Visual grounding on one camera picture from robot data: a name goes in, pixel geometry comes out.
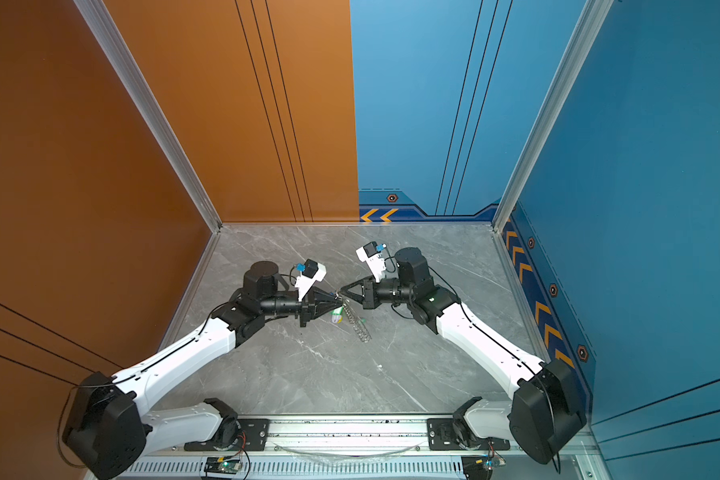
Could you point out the right aluminium corner post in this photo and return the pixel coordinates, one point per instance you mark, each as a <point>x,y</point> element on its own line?
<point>583,37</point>

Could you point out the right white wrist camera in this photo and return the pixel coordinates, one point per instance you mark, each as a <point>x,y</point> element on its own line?
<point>372,255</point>

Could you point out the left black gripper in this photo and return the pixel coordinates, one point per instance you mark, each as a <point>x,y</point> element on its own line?
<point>309,304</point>

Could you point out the right green circuit board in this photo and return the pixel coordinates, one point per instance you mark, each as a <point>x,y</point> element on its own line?
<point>488,464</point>

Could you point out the green circuit board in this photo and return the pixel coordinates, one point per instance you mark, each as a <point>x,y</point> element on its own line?
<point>488,464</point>
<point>220,466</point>

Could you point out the aluminium front rail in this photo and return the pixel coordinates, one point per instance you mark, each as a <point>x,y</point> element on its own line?
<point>365,446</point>

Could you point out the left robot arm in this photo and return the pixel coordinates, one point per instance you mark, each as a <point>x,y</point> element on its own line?
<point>112,421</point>

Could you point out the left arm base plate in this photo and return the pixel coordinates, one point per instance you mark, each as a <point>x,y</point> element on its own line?
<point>232,436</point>

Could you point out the aluminium corner post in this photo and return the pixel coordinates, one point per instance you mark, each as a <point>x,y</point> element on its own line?
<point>583,37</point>
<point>103,27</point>

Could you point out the grey metal key holder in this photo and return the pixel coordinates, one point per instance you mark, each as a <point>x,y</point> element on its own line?
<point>353,319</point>

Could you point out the green key tag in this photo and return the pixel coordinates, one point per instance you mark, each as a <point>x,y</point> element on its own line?
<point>337,315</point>

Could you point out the left green circuit board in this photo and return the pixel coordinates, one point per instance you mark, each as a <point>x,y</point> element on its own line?
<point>220,466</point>

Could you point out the left aluminium corner post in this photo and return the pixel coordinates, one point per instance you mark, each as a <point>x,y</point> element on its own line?
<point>103,27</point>

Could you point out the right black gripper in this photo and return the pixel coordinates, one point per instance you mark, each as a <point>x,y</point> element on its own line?
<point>369,298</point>

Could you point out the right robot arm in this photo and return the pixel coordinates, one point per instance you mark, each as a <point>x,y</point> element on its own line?
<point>543,411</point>

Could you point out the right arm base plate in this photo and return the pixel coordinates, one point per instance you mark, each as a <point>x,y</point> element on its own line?
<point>446,434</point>

